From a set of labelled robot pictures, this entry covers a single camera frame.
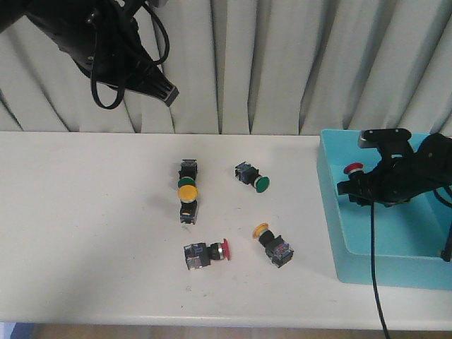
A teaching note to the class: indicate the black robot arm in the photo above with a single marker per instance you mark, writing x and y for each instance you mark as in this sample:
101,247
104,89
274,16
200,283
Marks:
104,96
402,173

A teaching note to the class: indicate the left green push button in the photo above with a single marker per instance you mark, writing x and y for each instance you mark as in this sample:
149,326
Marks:
187,173

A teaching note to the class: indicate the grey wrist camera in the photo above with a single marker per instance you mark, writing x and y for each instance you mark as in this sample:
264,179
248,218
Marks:
388,142

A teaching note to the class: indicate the yellow push button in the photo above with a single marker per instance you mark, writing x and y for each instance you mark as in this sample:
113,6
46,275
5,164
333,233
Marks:
188,195
276,248

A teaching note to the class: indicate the right green push button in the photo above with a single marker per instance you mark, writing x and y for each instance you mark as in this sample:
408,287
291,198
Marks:
247,174

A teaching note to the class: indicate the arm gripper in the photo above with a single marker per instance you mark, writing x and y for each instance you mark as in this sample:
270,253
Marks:
397,179
102,38

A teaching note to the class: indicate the grey pleated curtain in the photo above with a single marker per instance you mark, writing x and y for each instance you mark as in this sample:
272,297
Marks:
254,67

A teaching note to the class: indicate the green push button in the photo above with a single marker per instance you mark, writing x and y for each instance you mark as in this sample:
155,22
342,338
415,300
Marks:
247,174
187,173

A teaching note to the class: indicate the red push button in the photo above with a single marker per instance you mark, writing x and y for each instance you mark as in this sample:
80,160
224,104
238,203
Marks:
200,255
353,167

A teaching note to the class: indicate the teal plastic box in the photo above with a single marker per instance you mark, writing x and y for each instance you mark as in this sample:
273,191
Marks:
406,240

